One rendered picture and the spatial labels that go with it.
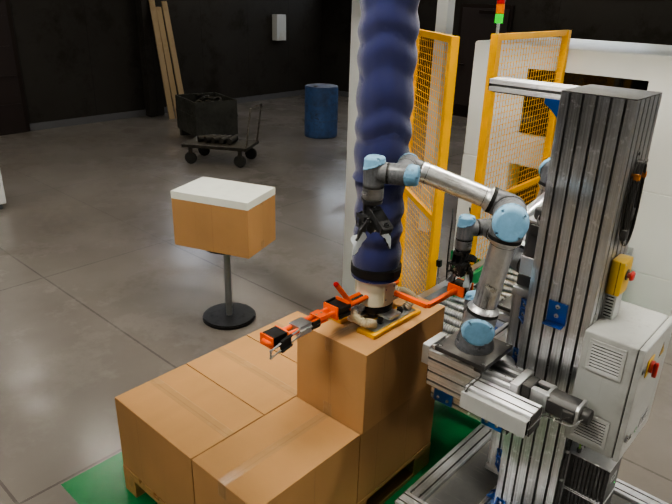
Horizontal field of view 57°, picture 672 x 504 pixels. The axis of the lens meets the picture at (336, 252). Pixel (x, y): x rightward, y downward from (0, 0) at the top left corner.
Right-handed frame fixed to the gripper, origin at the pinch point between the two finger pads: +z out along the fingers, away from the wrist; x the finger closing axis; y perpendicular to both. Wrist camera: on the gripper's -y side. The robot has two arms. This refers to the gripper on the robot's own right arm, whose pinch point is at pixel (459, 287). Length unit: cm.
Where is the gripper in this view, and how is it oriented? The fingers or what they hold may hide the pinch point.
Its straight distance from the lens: 289.9
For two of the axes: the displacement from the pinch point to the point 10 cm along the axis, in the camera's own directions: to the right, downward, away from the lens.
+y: -6.8, 2.5, -6.9
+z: -0.4, 9.2, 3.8
